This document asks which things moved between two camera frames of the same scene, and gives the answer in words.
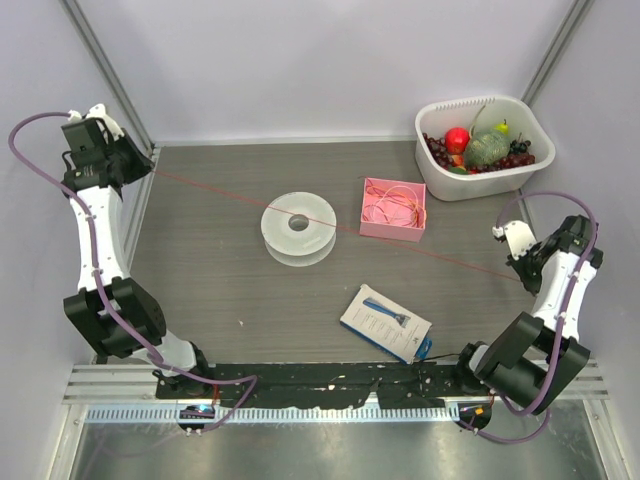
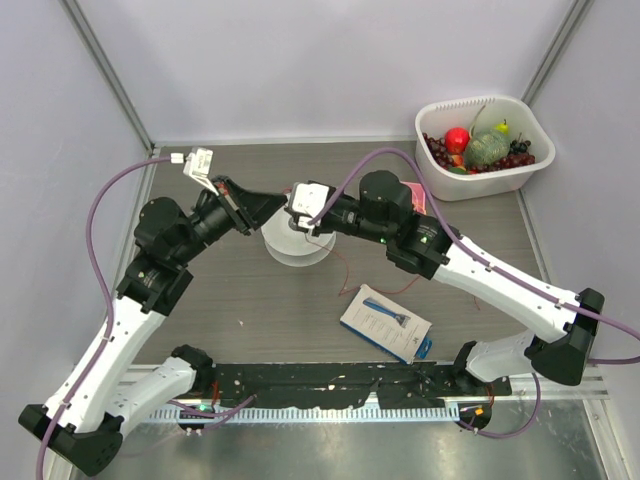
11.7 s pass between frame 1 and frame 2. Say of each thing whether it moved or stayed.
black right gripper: moved
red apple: stayed
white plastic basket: stayed
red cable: moved
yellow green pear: stayed
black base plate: stayed
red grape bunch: stayed
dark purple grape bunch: stayed
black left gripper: moved
